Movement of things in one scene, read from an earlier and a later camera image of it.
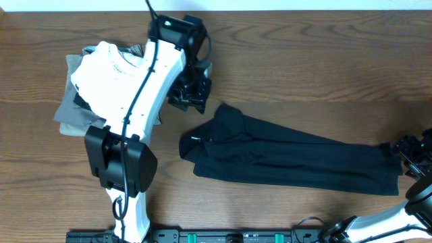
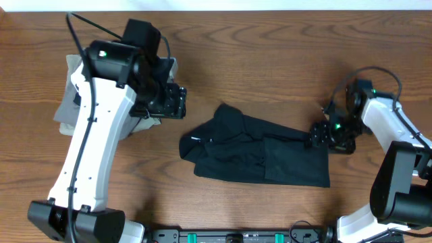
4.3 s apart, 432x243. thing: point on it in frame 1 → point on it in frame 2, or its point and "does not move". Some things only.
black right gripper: [406, 146] → [319, 132]
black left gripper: [198, 102] → [175, 106]
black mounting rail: [302, 234] does not move
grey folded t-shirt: [73, 112] does not move
